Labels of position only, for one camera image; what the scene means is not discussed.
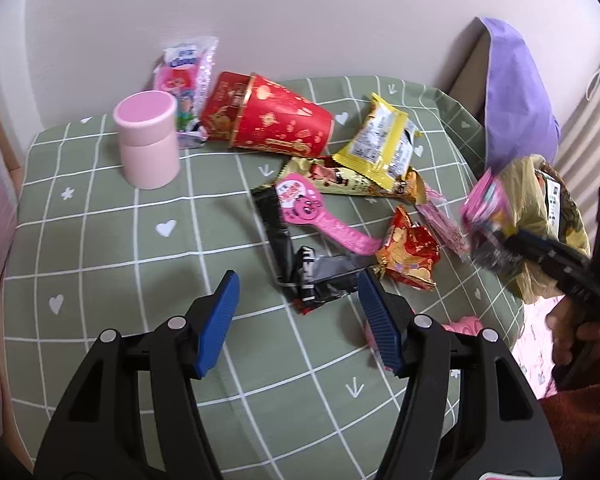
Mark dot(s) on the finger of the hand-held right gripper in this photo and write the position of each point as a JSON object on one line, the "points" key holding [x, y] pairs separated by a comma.
{"points": [[540, 260], [535, 240]]}

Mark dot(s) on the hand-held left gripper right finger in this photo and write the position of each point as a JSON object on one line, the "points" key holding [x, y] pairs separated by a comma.
{"points": [[380, 325]]}

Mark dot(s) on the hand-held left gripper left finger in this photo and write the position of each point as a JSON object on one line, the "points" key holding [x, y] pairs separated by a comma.
{"points": [[217, 325]]}

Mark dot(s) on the trash bin with yellow bag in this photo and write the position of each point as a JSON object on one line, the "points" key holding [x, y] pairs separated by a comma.
{"points": [[530, 185]]}

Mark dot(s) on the pink teal snack packet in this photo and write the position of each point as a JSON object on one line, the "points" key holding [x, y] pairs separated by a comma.
{"points": [[485, 205]]}

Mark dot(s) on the long pink snack wrapper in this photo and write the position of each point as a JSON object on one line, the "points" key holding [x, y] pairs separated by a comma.
{"points": [[442, 222]]}

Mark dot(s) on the pink lollipop-shaped wrapper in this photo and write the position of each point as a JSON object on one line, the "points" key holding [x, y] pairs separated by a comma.
{"points": [[297, 197]]}

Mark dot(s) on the red gold paper bucket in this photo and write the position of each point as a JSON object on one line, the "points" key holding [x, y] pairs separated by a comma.
{"points": [[280, 120]]}

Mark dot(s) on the person's right forearm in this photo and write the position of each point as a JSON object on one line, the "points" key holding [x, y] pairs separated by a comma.
{"points": [[585, 420]]}

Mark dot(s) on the person's right hand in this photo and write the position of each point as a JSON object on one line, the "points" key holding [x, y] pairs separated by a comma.
{"points": [[562, 335]]}

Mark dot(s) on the pink floral bedsheet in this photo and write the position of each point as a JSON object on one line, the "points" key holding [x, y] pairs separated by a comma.
{"points": [[530, 340]]}

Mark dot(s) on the red orange snack wrapper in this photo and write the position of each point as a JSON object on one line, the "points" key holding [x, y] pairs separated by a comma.
{"points": [[410, 250]]}

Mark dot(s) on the pink plastic toy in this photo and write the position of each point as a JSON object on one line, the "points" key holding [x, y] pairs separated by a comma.
{"points": [[462, 325]]}

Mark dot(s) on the green checked tablecloth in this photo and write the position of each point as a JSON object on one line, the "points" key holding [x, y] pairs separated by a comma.
{"points": [[130, 270]]}

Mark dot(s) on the black silver snack wrapper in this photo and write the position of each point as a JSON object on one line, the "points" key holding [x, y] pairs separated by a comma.
{"points": [[275, 230]]}

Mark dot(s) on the striped curtain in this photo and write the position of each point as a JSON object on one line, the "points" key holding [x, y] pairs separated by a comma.
{"points": [[590, 135]]}

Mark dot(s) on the purple pillow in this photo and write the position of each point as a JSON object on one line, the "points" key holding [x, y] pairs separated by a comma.
{"points": [[515, 90]]}

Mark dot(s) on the beige snack wrapper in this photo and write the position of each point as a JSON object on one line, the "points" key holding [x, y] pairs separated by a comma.
{"points": [[340, 177]]}

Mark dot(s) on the beige headboard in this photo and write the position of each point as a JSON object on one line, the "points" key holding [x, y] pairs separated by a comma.
{"points": [[472, 80]]}

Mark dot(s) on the yellow snack packet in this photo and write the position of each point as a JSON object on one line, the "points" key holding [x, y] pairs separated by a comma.
{"points": [[375, 145]]}

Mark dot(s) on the pink cylindrical box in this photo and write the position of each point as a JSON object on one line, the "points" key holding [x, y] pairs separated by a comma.
{"points": [[147, 145]]}

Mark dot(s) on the pink cartoon snack packet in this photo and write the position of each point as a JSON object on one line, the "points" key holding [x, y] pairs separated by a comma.
{"points": [[185, 80]]}

